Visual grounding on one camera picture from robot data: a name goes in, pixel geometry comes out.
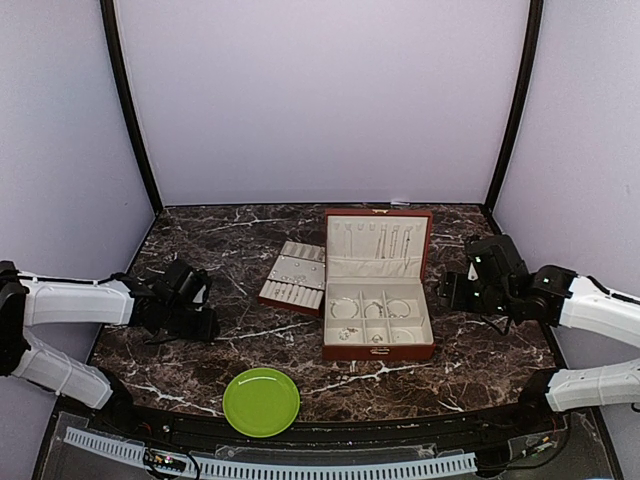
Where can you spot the jewelry tray brown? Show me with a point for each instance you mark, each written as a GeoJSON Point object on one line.
{"type": "Point", "coordinates": [297, 279]}

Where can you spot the white slotted cable duct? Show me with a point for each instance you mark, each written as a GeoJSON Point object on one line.
{"type": "Point", "coordinates": [246, 464]}

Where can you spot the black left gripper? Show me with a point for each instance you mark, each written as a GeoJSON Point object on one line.
{"type": "Point", "coordinates": [205, 332]}

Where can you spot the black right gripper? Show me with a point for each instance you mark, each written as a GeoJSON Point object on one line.
{"type": "Point", "coordinates": [452, 293]}

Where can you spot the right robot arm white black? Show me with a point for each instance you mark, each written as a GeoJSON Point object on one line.
{"type": "Point", "coordinates": [560, 297]}

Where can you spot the black frame post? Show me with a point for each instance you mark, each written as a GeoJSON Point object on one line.
{"type": "Point", "coordinates": [521, 89]}
{"type": "Point", "coordinates": [119, 71]}

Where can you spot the right black frame post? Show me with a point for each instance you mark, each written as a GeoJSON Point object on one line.
{"type": "Point", "coordinates": [521, 89]}

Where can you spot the green plate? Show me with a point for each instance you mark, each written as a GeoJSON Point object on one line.
{"type": "Point", "coordinates": [261, 402]}

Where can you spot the left black frame post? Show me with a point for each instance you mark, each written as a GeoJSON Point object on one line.
{"type": "Point", "coordinates": [119, 71]}

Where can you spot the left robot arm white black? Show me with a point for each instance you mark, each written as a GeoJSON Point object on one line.
{"type": "Point", "coordinates": [173, 302]}

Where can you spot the brown jewelry box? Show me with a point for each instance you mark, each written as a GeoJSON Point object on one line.
{"type": "Point", "coordinates": [375, 306]}

